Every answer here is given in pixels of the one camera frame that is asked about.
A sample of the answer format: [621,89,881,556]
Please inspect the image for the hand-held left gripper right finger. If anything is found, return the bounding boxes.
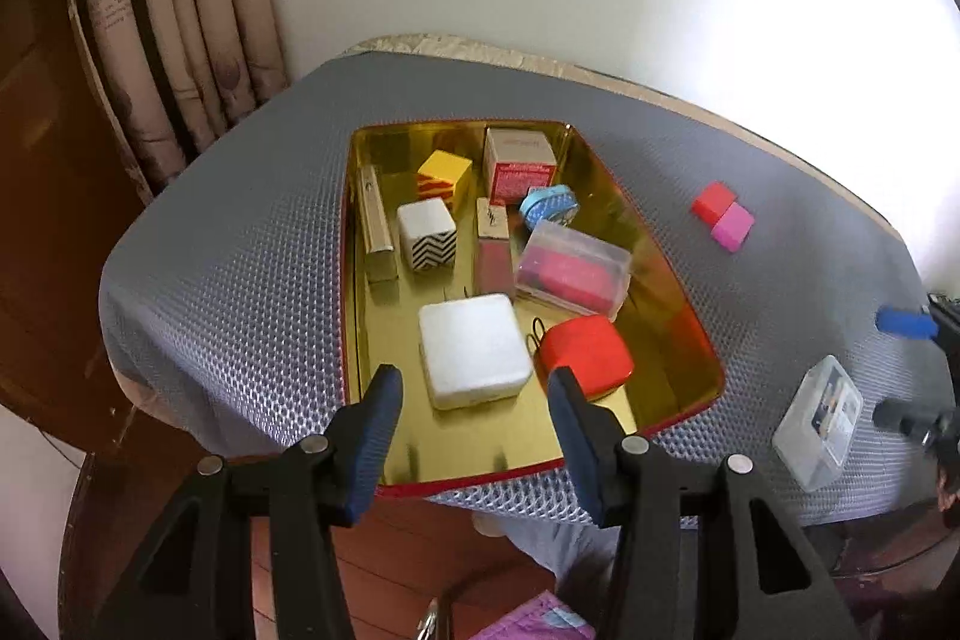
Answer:
[546,366,863,640]

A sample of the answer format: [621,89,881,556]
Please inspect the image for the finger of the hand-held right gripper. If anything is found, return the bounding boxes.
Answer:
[872,398,946,438]
[877,305,938,341]

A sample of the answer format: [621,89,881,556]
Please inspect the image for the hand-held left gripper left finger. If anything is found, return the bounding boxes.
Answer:
[90,364,406,640]

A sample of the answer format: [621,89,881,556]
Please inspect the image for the gold metal tin tray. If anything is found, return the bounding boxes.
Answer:
[341,120,727,498]

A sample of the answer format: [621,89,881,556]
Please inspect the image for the clear plastic case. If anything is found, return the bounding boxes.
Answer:
[772,355,862,491]

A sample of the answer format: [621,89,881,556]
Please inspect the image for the red cube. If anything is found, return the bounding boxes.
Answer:
[538,314,635,402]

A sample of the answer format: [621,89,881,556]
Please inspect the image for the white square block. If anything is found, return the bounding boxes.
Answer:
[418,293,533,412]

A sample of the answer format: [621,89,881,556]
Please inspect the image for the clear box with pink contents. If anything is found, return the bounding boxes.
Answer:
[514,218,632,320]

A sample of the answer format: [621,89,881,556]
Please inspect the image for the white chevron pattern cube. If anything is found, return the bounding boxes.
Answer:
[396,197,458,272]

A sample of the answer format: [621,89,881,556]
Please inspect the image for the gold metallic bar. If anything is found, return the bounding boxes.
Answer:
[356,164,399,285]

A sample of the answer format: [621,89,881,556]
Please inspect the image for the white and red box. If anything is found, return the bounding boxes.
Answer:
[482,128,560,205]

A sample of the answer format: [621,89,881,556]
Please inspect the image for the pink cloth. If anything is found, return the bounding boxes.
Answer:
[469,591,597,640]

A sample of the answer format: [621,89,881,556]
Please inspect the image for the pink block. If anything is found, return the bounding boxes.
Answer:
[711,203,755,253]

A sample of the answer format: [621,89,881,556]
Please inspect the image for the red block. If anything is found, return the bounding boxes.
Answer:
[691,181,736,223]

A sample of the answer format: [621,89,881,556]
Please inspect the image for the grey textured mat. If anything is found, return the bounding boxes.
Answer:
[97,51,935,528]

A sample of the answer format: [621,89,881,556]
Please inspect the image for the blue oval tin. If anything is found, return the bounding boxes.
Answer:
[519,185,580,226]

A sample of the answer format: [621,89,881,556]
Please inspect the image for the yellow striped cube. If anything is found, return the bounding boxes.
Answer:
[415,149,473,214]

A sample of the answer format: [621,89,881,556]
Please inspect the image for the brown wooden door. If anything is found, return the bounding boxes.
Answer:
[0,0,151,453]

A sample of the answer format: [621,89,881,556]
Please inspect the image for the beige patterned curtain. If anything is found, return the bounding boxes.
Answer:
[60,0,290,199]

